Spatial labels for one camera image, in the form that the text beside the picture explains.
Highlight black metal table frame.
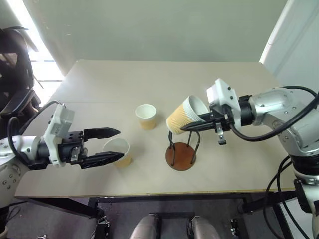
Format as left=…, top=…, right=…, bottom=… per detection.
left=23, top=191, right=300, bottom=239

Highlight black robot body cables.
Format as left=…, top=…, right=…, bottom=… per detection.
left=263, top=155, right=319, bottom=239

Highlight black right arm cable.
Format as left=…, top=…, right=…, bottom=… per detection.
left=229, top=86, right=319, bottom=143

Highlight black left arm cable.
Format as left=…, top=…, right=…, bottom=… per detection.
left=6, top=100, right=63, bottom=160

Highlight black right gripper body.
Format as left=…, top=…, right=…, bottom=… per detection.
left=208, top=104, right=236, bottom=146

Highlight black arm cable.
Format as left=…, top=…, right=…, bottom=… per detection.
left=6, top=100, right=63, bottom=160
left=229, top=86, right=319, bottom=143

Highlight grey rounded shape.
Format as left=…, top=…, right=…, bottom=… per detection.
left=129, top=215, right=160, bottom=239
left=191, top=216, right=221, bottom=239

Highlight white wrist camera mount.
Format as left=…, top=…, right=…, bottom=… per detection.
left=206, top=78, right=241, bottom=125
left=43, top=103, right=75, bottom=168

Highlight ribbed tan paper cup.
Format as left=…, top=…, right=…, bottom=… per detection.
left=135, top=104, right=157, bottom=131
left=166, top=95, right=210, bottom=136
left=103, top=138, right=133, bottom=169

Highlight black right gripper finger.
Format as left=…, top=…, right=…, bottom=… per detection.
left=193, top=113, right=213, bottom=123
left=179, top=120, right=215, bottom=132

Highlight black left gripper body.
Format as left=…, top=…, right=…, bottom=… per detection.
left=58, top=130, right=89, bottom=166

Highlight white partition panel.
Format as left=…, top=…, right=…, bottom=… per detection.
left=259, top=0, right=319, bottom=87

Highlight black office chair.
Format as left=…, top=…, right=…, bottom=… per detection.
left=0, top=25, right=43, bottom=120

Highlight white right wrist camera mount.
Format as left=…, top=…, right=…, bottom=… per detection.
left=206, top=78, right=241, bottom=125

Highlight wire cup holder brown base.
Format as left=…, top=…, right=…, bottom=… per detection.
left=165, top=130, right=201, bottom=172

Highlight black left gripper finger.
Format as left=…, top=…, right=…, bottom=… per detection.
left=79, top=151, right=125, bottom=170
left=83, top=127, right=121, bottom=142

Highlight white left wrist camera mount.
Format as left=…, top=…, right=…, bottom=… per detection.
left=43, top=103, right=75, bottom=168

